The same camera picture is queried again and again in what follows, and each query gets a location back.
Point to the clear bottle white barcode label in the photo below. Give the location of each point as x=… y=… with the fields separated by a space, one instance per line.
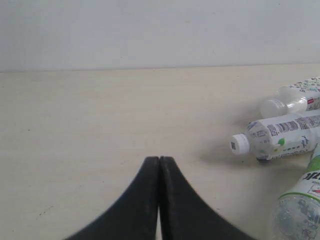
x=277 y=137

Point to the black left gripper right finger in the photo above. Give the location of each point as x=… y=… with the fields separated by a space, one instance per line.
x=183 y=213

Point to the clear bottle green lime label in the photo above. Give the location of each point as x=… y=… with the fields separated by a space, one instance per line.
x=296 y=215

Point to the clear bottle floral orange label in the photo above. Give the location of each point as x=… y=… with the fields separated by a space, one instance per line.
x=294 y=98

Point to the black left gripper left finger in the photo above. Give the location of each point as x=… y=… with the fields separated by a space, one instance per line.
x=133 y=216

